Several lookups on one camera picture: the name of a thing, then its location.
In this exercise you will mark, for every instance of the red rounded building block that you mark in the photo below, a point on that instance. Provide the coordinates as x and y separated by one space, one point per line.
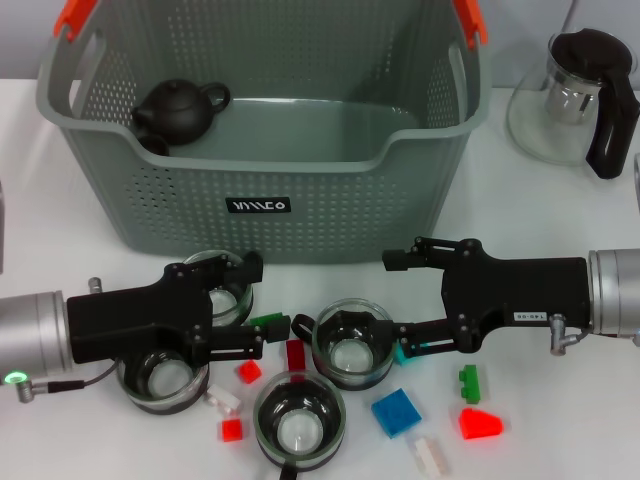
479 425

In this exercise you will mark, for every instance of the black clay teapot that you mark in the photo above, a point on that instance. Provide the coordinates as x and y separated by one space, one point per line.
175 112

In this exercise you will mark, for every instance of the steel infuser insert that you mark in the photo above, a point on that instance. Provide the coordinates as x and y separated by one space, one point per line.
565 102

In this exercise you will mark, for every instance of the blue flat square block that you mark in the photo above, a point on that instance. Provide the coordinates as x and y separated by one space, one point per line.
396 412

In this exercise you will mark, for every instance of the green stepped building block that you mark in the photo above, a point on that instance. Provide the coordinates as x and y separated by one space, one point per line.
470 387

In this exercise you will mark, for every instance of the clear pinkish long block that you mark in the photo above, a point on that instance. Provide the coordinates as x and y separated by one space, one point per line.
430 454

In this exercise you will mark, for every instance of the small red sloped block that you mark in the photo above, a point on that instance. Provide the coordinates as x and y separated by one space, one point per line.
249 372

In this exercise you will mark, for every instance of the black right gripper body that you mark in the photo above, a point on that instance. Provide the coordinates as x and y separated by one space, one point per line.
520 290

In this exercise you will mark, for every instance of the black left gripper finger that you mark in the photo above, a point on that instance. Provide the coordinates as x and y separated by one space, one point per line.
235 342
245 270

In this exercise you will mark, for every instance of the small black clay cup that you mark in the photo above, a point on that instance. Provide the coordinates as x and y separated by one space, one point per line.
154 145

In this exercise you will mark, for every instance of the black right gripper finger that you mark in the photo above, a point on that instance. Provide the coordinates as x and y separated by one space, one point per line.
435 252
440 334

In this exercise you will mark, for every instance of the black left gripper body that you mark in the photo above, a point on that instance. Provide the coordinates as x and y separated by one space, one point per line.
125 320

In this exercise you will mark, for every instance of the dark red long block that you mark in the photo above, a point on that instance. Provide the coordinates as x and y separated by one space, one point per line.
296 355

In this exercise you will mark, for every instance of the white long building block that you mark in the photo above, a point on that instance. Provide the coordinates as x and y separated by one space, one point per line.
222 398

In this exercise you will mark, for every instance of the glass teacup with black sleeve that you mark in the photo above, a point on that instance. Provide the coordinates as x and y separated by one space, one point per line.
300 430
350 357
165 385
225 304

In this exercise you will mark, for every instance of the teal flat square block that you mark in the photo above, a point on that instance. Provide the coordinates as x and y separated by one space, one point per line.
401 357

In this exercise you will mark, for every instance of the green rectangular building block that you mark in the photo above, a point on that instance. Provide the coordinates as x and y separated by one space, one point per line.
265 320

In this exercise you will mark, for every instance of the grey perforated storage bin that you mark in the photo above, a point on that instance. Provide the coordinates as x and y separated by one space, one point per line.
175 225

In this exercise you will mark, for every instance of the small red square block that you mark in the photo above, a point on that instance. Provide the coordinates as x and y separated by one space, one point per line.
231 430

